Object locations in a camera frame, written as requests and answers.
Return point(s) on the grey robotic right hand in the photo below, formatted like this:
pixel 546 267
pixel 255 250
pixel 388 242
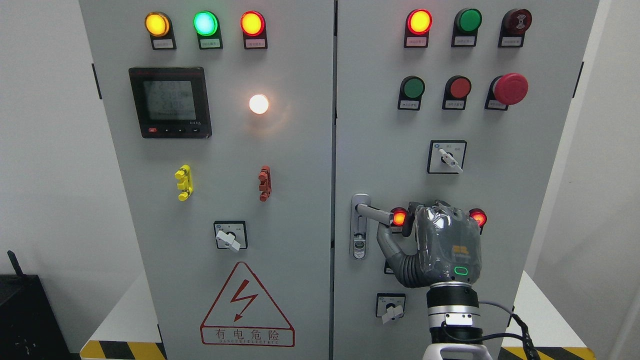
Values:
pixel 448 247

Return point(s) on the silver cabinet door handle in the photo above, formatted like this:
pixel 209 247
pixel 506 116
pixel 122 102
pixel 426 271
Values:
pixel 361 211

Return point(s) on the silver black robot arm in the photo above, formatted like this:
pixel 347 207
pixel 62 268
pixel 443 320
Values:
pixel 452 308

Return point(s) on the right grey cabinet door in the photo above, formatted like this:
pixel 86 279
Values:
pixel 383 143

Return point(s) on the grey cabinet door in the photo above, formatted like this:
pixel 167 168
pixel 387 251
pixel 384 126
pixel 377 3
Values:
pixel 383 143
pixel 288 235

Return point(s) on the left grey cabinet door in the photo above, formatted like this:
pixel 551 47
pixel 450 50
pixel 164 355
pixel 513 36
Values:
pixel 288 235

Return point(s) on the red lit light lower right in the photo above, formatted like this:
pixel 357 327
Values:
pixel 479 216

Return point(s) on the red lit light lower left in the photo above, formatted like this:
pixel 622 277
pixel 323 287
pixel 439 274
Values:
pixel 399 215

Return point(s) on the red push button upper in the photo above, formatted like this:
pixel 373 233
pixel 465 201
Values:
pixel 458 87

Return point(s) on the green push button upper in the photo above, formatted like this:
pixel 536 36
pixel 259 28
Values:
pixel 412 87

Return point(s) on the red emergency stop button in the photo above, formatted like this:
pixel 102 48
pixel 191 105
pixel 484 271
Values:
pixel 510 89

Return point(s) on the red terminal connector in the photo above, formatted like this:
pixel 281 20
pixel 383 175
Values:
pixel 265 184

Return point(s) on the red electric hazard sign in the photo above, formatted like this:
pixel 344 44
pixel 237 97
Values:
pixel 245 314

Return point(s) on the green light top right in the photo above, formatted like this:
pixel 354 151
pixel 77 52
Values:
pixel 468 20

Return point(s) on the red lit light top right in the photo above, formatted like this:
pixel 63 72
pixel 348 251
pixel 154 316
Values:
pixel 419 22

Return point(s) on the white lit indicator light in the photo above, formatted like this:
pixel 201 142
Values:
pixel 259 104

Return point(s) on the yellow terminal connector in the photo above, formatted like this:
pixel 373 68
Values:
pixel 184 182

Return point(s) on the red lit indicator light left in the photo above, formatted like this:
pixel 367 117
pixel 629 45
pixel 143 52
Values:
pixel 252 23

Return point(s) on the black digital power meter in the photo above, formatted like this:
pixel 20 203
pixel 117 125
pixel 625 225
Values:
pixel 171 102

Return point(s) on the green lit indicator light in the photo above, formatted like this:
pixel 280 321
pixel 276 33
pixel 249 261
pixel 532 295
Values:
pixel 205 23

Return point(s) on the yellow indicator light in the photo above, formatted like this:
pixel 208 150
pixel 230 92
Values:
pixel 157 24

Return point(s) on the black box with antenna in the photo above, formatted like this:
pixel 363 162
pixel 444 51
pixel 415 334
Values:
pixel 28 327

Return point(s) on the upper right selector switch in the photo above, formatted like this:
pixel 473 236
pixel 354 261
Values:
pixel 446 156

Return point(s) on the bottom white selector switch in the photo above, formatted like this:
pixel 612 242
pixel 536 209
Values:
pixel 389 306

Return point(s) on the left door selector switch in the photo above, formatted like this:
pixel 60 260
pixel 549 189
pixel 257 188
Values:
pixel 231 235

